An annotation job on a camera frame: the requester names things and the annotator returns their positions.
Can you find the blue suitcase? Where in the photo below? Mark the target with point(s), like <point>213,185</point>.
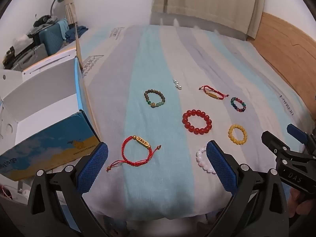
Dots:
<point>53,39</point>

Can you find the striped blue grey bedsheet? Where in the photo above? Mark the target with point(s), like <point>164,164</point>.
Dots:
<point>153,61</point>

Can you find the grey suitcase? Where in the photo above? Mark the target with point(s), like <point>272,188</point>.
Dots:
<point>29,56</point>

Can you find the person's right hand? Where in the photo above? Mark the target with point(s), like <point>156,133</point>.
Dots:
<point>295,202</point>

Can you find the black bag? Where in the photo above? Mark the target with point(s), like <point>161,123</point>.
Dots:
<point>44,19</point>

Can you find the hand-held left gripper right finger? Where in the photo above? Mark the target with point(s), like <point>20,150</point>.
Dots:
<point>221,167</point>

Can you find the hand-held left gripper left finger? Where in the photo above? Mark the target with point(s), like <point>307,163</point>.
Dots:
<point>92,170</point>

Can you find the blue clothes pile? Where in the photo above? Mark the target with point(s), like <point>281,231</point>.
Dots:
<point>74,33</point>

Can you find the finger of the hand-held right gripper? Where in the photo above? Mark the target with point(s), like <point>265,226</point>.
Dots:
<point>295,130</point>
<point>274,142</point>

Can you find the blue yellow cardboard box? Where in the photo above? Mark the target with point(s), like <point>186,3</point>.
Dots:
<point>49,138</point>

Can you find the tied beige curtain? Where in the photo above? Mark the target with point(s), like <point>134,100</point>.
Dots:
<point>70,9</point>

